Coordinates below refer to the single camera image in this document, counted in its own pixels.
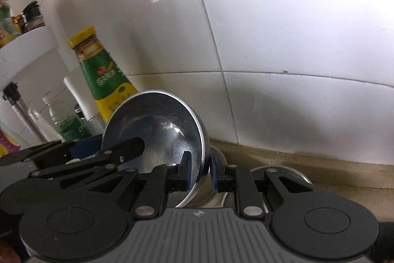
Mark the white two-tier rotating rack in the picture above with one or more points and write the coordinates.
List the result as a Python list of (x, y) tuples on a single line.
[(27, 59)]

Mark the clear bottle green label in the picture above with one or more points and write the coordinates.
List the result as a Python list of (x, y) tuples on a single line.
[(69, 127)]

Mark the stainless steel bowl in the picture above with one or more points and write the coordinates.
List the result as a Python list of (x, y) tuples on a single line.
[(201, 198), (160, 127), (295, 172)]

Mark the black lid spice jar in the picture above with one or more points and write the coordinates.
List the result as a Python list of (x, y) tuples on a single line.
[(32, 19)]

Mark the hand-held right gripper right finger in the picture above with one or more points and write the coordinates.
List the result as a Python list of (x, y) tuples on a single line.
[(214, 173)]

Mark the purple label clear bottle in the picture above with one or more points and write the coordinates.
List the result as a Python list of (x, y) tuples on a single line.
[(7, 142)]

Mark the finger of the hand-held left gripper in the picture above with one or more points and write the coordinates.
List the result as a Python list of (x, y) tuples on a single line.
[(129, 146), (87, 146)]

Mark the yellow cap green label bottle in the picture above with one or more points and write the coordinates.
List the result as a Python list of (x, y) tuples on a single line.
[(101, 75)]

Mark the green label sauce bottle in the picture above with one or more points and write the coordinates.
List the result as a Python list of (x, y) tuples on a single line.
[(4, 22)]

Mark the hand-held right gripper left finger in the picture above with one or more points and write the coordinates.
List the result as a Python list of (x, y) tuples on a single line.
[(185, 172)]

